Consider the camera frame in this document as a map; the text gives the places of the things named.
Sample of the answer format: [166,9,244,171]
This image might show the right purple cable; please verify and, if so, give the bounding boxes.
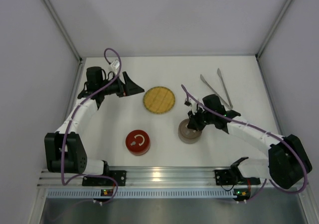
[180,84,309,205]

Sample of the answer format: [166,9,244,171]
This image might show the brown round lid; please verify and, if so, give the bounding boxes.
[178,119,202,138]

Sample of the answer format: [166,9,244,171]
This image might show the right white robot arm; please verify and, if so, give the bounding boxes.
[184,95,313,190]

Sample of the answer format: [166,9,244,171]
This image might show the right black base bracket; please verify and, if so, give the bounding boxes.
[214,169,261,186]

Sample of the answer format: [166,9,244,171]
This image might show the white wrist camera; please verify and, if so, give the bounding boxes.
[109,59,120,74]
[184,97,199,114]

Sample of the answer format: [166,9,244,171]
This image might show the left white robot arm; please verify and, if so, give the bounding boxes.
[44,67,144,178]

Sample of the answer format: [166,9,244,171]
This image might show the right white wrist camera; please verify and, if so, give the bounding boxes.
[184,97,199,114]

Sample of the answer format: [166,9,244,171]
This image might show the black base bracket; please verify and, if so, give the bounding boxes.
[82,170,127,187]
[214,169,261,186]

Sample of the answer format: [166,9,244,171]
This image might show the slotted cable duct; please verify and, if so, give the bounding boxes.
[46,188,236,199]

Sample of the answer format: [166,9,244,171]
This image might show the aluminium frame post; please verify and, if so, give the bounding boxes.
[255,0,294,62]
[41,0,83,64]

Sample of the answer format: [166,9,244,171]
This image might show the metal tongs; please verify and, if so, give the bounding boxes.
[199,68,233,110]

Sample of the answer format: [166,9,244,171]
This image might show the aluminium mounting rail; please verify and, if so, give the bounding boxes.
[37,165,309,188]

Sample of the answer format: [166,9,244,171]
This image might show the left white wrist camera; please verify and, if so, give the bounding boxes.
[109,59,120,74]

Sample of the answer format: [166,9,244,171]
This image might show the left aluminium frame post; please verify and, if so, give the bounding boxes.
[41,0,83,64]

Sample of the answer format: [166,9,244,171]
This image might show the woven bamboo plate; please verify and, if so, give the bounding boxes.
[143,86,176,114]

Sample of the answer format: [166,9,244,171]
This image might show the red round lid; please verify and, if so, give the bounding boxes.
[125,129,151,156]

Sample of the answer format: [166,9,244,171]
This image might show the beige-banded metal tin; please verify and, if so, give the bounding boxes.
[179,136,200,144]

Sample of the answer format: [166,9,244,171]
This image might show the left black base bracket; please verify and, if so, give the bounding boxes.
[82,170,127,187]

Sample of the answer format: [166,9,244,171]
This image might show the right aluminium frame post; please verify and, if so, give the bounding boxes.
[255,0,294,62]

